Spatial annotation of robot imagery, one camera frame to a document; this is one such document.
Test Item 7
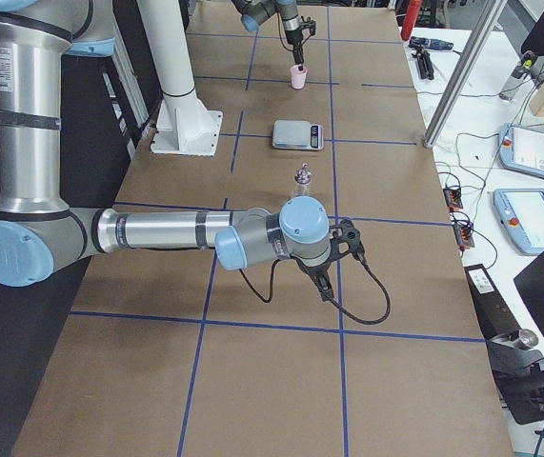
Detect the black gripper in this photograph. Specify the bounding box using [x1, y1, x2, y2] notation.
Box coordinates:
[299, 219, 363, 301]
[284, 15, 316, 71]

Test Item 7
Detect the pink paper cup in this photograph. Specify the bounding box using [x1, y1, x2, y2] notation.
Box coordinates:
[290, 65, 308, 89]

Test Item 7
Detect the glass sauce bottle steel spout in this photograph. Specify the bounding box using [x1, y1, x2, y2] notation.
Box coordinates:
[292, 163, 312, 198]

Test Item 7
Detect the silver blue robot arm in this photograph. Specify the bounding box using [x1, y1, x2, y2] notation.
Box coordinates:
[232, 0, 316, 70]
[0, 1, 365, 300]

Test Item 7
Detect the silver digital kitchen scale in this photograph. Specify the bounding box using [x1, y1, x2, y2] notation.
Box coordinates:
[272, 120, 324, 150]

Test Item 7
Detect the blue folded umbrella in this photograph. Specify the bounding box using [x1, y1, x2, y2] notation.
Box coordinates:
[409, 36, 453, 51]

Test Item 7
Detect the red cylinder bottle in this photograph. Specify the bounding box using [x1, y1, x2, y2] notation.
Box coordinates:
[400, 0, 422, 41]

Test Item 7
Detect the black folded tripod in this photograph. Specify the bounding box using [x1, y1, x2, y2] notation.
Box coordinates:
[413, 47, 434, 80]

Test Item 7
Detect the orange terminal block near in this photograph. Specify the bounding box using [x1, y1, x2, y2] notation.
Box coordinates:
[450, 211, 474, 252]

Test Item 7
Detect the orange terminal block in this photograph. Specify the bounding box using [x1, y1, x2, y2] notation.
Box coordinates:
[440, 171, 463, 212]
[450, 211, 474, 252]

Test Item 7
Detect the orange terminal block far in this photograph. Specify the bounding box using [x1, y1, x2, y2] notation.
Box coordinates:
[440, 171, 463, 212]

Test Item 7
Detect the black box with label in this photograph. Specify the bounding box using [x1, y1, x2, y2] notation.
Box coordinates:
[464, 264, 518, 340]

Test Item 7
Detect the near blue teach pendant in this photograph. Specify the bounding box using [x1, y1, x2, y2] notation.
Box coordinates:
[493, 189, 544, 256]

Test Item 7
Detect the blue teach pendant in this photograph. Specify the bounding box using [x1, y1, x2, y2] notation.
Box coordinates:
[493, 189, 544, 256]
[499, 123, 544, 178]

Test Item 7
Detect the far blue teach pendant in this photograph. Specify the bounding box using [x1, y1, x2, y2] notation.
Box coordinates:
[499, 123, 544, 178]

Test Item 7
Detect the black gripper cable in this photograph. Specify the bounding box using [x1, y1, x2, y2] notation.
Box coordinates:
[238, 254, 392, 326]

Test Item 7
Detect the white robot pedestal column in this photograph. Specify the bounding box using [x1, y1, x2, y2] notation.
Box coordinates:
[138, 0, 223, 156]

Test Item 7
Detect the aluminium frame post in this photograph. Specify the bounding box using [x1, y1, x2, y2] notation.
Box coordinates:
[423, 0, 508, 149]

